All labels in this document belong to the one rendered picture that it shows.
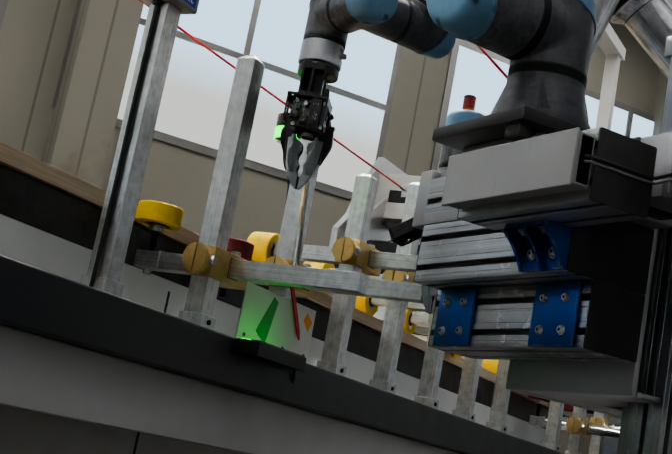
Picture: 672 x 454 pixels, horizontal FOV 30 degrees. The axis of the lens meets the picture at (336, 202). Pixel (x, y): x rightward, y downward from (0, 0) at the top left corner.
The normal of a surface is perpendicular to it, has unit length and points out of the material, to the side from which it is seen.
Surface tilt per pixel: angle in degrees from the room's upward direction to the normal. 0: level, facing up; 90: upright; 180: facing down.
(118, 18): 90
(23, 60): 90
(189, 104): 90
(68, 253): 90
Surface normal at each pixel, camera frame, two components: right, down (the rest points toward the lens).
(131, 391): 0.88, 0.07
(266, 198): 0.49, -0.10
